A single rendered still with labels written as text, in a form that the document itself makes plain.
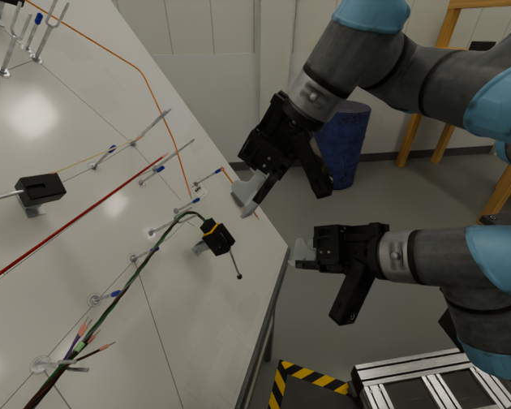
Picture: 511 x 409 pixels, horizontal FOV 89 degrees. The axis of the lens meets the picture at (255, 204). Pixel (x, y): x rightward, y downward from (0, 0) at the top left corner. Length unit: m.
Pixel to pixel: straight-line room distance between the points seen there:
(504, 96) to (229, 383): 0.66
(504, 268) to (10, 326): 0.59
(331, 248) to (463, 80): 0.28
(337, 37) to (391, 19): 0.06
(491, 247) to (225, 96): 2.85
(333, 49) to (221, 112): 2.75
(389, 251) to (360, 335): 1.48
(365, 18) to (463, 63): 0.11
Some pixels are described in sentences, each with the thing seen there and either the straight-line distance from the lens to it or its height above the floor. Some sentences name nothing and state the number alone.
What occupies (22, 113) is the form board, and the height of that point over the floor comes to 1.43.
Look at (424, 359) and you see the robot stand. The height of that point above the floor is 0.22.
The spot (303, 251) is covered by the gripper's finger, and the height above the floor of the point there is 1.19.
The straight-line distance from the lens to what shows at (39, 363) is 0.50.
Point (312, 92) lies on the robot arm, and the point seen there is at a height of 1.48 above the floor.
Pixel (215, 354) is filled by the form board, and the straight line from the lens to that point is 0.66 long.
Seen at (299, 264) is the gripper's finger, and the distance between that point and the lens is 0.51.
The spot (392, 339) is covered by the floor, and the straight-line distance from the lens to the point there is 1.93.
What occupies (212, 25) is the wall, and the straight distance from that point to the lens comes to 2.98.
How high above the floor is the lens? 1.55
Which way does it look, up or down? 35 degrees down
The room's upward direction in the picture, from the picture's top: straight up
